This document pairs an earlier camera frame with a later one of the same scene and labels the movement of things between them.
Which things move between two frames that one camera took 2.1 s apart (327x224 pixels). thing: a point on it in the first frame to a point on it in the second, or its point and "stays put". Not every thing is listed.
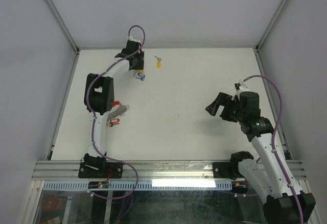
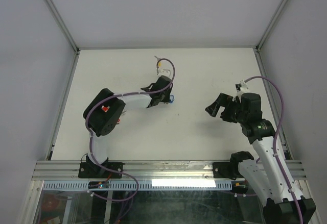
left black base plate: (100, 170) stays put
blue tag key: (142, 76) to (172, 98)
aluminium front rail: (147, 170) stays put
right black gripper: (222, 99) stays put
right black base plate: (226, 170) stays put
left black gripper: (140, 65) to (166, 100)
